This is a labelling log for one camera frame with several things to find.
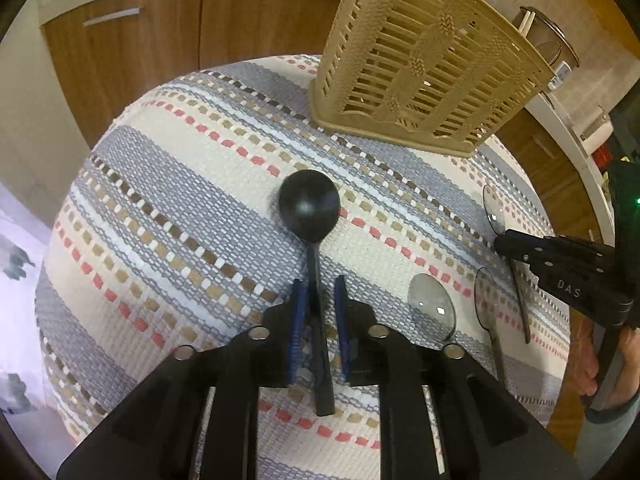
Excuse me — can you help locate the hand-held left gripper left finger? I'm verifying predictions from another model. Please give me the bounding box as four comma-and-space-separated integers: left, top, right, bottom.
56, 278, 311, 480

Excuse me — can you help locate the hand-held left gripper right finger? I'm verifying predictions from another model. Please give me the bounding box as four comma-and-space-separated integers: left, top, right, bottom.
332, 275, 583, 480

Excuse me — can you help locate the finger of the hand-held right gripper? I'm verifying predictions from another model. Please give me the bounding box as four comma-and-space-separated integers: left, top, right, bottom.
494, 228, 632, 331

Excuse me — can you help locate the black plastic spoon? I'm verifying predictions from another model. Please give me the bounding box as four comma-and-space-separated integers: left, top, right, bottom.
278, 169, 342, 417

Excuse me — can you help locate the beige plastic utensil basket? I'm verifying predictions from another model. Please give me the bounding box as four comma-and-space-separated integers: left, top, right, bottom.
308, 0, 556, 157

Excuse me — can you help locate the person's right forearm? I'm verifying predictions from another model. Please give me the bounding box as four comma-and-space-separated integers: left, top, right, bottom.
584, 391, 640, 480

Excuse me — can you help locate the person's right hand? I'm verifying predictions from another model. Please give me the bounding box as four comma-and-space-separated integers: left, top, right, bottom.
576, 329, 640, 410

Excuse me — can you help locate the white thermos jug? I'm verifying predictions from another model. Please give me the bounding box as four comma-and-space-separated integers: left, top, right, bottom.
581, 106, 614, 154

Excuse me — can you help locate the striped woven tablecloth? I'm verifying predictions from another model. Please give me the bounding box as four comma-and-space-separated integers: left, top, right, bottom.
34, 54, 572, 480

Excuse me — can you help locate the brown rice cooker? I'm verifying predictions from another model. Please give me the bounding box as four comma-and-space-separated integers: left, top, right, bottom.
519, 5, 581, 93

